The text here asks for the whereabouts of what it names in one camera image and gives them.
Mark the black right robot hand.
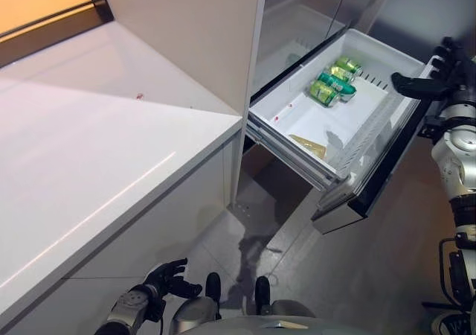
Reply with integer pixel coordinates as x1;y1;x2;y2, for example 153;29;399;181
390;36;476;101

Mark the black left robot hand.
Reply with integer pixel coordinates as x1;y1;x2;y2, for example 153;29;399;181
144;258;204;299

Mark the white fridge drawer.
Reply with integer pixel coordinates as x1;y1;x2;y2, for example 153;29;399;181
247;28;444;236

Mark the tea bottle with white cap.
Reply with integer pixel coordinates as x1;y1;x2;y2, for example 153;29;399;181
289;133;329;163

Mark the stainless steel fridge door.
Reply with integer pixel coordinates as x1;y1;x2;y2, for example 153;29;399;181
260;0;358;98
326;0;399;35

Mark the stainless bottom fridge drawer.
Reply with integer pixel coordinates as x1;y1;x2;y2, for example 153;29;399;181
241;143;318;214

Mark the grey left robot leg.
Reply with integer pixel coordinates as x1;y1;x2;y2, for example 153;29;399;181
170;296;222;335

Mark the grey robot leg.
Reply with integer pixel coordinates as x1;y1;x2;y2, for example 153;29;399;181
170;296;222;335
267;299;318;319

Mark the black left robot foot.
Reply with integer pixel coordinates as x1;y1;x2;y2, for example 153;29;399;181
205;272;222;307

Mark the black robot foot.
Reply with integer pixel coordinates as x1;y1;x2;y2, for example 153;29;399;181
255;275;272;316
205;272;222;307

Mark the black right robot foot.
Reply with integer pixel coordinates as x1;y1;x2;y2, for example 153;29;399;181
255;275;272;316

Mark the light green drink can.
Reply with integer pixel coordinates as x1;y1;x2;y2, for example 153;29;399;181
327;64;357;85
335;56;364;77
308;80;341;109

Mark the dark green drink can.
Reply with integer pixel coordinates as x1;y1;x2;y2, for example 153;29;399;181
317;71;357;102

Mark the grey robot torso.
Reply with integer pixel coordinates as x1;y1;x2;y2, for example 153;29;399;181
208;313;335;335

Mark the grey right robot leg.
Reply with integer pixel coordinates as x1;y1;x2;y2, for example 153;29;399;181
267;299;318;319

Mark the tall white cabinet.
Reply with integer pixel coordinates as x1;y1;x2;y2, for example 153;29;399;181
96;0;271;208

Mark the dark framed orange window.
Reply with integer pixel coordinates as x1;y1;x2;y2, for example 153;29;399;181
0;0;115;68

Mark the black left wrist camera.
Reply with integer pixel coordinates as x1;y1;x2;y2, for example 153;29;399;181
147;299;167;323

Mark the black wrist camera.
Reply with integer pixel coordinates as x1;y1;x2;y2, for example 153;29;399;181
419;115;448;139
147;299;167;323

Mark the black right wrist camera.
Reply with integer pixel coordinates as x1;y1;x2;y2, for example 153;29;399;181
419;115;448;139

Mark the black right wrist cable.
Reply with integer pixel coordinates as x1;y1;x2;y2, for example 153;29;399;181
421;237;476;310

